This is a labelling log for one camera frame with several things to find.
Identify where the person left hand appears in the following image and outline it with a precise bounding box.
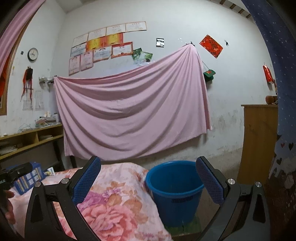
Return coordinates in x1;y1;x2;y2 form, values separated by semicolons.
1;190;16;225

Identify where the blue printed carton box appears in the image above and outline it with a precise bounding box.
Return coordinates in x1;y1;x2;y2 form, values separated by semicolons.
14;162;46;195

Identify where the dark blue starry curtain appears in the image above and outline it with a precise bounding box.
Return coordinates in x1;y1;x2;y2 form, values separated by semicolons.
243;1;295;240

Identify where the stack of papers on shelf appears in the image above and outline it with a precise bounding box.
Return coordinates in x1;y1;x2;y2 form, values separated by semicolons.
35;111;60;128

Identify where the blue plastic bucket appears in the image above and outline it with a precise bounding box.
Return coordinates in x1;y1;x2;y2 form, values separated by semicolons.
145;161;204;227

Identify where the wooden cabinet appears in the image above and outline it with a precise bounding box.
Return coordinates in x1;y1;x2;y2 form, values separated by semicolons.
237;104;278;185

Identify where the red black hanging tassel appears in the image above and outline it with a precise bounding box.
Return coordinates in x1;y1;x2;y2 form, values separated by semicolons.
21;66;33;101

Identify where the large pink hanging sheet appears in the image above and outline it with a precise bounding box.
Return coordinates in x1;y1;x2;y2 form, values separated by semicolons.
54;44;211;161

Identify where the green red hanging cap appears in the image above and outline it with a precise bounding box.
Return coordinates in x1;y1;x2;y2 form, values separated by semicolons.
203;69;216;82

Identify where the pink window curtain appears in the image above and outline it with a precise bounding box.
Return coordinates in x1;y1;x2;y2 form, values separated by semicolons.
1;0;45;73

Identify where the wooden wall shelf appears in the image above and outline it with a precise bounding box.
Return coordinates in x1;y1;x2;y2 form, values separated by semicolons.
1;124;64;162

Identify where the wooden window frame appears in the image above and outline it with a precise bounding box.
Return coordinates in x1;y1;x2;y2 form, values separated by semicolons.
0;16;34;116

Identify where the round wall clock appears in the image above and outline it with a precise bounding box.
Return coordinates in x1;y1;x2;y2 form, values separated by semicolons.
27;48;39;62

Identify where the red hanging wall ornament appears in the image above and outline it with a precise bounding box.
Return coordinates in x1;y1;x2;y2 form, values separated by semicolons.
262;64;274;84

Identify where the wall certificates cluster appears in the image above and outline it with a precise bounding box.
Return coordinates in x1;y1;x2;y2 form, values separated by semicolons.
69;21;147;76

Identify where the red paper wall poster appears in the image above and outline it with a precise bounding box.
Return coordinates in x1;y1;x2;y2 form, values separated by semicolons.
200;35;223;59

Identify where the green photo on wall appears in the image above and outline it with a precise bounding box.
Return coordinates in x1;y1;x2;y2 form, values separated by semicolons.
132;48;153;64

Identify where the small silver wall sticker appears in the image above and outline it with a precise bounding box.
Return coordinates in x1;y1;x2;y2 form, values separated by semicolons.
156;38;165;48

